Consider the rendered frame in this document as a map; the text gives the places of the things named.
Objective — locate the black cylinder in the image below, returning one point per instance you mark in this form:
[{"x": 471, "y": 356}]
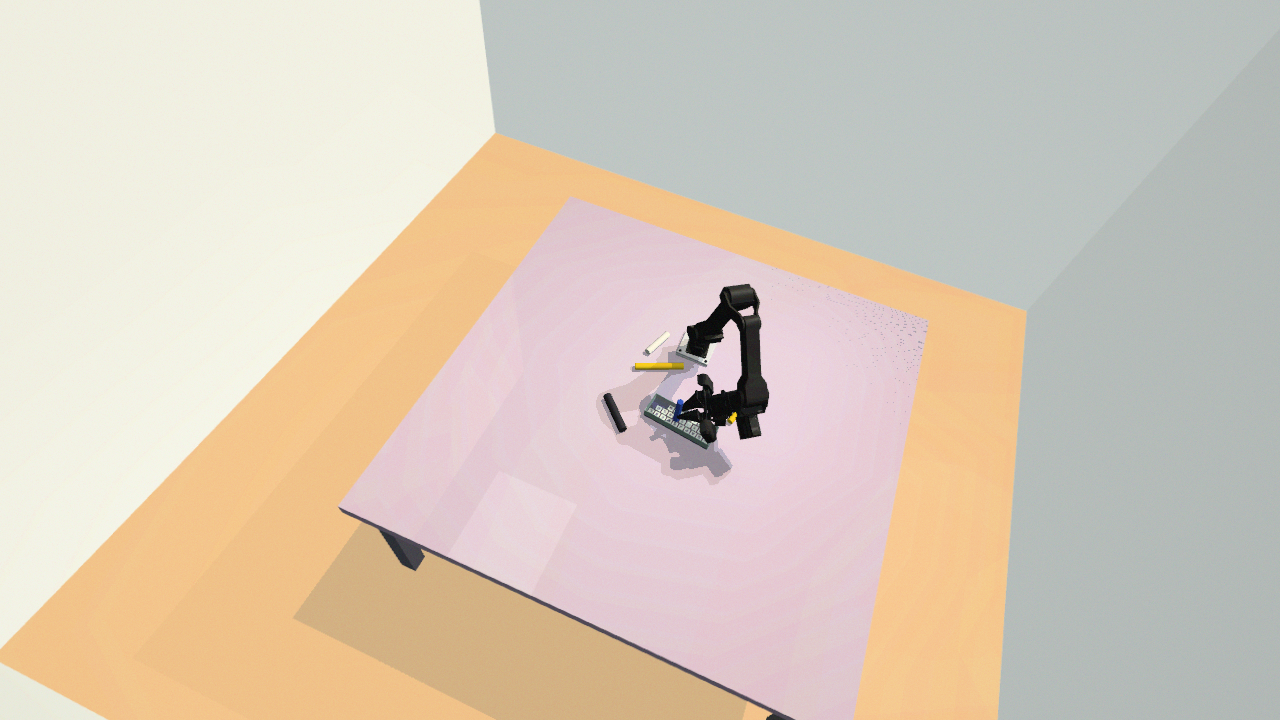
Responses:
[{"x": 615, "y": 412}]

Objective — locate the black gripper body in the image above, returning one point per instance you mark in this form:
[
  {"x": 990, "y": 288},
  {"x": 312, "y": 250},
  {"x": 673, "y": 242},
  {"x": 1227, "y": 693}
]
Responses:
[{"x": 715, "y": 405}]

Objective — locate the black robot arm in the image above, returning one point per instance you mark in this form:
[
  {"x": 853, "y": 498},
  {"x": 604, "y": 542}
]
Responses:
[{"x": 751, "y": 396}]

